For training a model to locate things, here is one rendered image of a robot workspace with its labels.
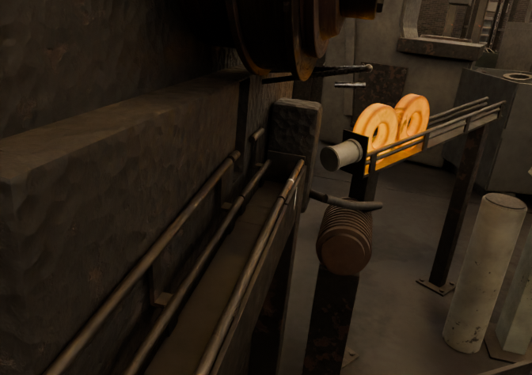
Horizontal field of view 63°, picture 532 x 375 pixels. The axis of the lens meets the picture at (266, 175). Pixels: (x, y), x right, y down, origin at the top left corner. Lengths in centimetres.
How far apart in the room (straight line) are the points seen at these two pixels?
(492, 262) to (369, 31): 225
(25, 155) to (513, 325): 154
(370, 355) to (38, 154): 131
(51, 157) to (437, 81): 310
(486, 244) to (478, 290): 15
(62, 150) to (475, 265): 131
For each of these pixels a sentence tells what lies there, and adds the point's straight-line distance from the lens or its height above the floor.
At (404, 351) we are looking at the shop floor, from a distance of 156.
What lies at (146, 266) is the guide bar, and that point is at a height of 74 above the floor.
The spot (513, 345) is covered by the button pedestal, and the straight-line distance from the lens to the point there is 171.
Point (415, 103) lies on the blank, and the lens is 123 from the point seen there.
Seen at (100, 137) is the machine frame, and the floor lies 87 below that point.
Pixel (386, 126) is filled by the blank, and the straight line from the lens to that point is 115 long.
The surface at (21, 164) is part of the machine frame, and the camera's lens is 30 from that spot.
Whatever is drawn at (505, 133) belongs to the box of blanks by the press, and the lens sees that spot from 276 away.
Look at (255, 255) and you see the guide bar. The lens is 53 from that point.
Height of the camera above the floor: 97
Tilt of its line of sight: 21 degrees down
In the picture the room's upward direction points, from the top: 6 degrees clockwise
